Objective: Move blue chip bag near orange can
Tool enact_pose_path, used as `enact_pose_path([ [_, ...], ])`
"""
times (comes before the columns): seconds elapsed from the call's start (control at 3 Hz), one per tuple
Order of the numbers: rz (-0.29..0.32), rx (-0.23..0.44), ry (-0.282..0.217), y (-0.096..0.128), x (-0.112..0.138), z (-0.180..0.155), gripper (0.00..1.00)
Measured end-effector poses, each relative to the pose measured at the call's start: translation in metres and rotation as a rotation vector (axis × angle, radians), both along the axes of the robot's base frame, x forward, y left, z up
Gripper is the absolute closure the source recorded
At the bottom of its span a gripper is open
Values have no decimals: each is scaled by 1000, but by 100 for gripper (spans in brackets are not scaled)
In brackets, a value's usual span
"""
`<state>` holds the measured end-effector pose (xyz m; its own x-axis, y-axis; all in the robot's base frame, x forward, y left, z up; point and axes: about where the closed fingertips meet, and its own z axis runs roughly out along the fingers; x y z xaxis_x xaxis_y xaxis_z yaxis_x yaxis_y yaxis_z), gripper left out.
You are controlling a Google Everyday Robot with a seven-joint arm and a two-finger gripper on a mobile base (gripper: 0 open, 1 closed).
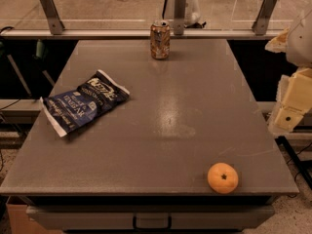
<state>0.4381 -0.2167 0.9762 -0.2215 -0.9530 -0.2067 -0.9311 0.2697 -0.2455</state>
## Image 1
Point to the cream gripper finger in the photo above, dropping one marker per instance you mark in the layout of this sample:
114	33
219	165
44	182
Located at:
294	98
278	44

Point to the blue chip bag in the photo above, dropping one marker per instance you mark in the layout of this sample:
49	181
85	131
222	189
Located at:
71	110

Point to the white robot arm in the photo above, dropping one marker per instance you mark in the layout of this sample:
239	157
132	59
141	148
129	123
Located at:
298	52

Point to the white plastic bag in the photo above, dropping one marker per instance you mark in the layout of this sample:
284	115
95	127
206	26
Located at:
192	13

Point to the orange soda can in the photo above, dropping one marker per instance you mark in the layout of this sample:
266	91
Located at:
160	39

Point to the black stand leg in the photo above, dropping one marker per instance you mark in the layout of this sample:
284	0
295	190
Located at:
304	166

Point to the orange fruit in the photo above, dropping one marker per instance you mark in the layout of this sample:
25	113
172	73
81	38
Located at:
222	178

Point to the cardboard box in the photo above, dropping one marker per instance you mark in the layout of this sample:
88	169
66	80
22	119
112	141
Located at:
20	222

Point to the right metal bracket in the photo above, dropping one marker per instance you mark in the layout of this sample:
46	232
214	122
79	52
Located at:
262	20

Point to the metal bracket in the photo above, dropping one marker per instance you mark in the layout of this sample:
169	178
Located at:
179	14
55	24
262	20

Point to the middle metal bracket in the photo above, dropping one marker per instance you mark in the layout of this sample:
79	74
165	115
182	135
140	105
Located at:
179	14

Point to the left metal bracket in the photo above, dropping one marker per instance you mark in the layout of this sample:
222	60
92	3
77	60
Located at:
55	24

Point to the grey drawer with handle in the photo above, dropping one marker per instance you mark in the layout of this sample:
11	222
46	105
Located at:
74	218

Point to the metal rail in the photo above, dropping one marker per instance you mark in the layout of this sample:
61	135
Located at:
133	34

